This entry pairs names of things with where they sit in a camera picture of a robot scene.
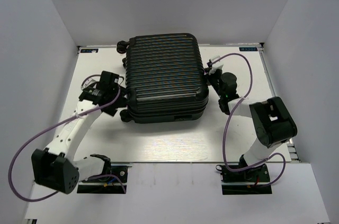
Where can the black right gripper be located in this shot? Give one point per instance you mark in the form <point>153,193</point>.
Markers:
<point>209,75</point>

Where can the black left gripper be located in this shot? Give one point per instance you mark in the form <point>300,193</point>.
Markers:
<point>112,109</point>

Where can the black suitcase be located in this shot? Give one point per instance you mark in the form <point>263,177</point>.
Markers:
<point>164,78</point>

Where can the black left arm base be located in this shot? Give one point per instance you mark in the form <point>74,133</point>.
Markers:
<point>113,183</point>

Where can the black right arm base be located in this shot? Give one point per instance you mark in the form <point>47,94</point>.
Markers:
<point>250,182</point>

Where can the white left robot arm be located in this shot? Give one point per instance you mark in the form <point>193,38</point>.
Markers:
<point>55,166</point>

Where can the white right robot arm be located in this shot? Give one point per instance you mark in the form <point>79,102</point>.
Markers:
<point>272,121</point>

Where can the black suitcase wheel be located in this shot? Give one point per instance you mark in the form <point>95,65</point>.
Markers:
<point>125,116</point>
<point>122,47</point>

